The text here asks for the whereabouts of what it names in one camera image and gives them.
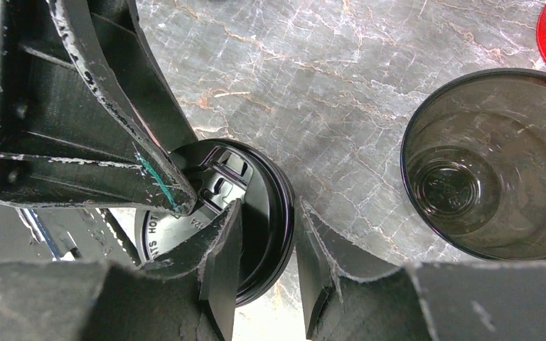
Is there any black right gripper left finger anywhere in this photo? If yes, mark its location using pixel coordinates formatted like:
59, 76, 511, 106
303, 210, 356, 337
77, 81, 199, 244
0, 200, 242, 340

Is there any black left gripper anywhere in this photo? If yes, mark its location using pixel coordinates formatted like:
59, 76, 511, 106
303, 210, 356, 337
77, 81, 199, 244
0, 1, 196, 266

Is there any black cup lid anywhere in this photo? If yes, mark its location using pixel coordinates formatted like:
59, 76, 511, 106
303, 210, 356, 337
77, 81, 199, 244
135, 139, 295, 307

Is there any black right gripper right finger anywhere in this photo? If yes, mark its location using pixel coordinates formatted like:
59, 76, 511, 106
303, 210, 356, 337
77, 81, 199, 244
296, 199, 546, 340

